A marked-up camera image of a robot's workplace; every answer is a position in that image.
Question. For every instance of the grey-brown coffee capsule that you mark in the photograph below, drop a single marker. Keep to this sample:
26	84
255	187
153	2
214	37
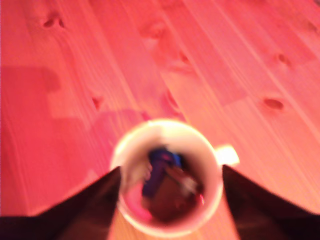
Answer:
170	197

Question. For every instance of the blue coffee capsule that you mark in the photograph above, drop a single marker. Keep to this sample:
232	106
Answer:
156	172

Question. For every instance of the yellow floral ceramic mug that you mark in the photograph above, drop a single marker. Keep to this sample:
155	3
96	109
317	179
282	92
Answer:
207	155

